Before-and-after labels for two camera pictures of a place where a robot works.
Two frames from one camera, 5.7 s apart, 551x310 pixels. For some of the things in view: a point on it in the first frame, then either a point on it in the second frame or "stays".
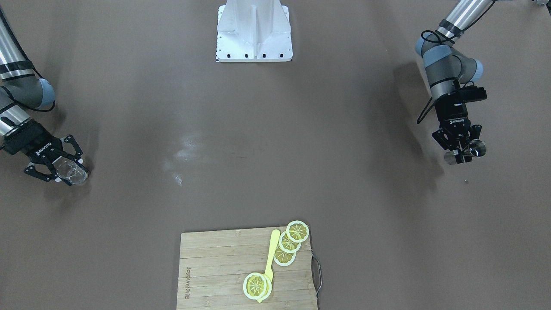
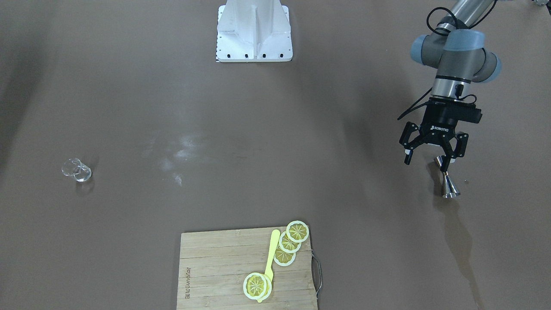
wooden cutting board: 214,265 stays
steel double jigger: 476,148 → 449,189
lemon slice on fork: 257,286 stays
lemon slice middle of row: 287,245 stays
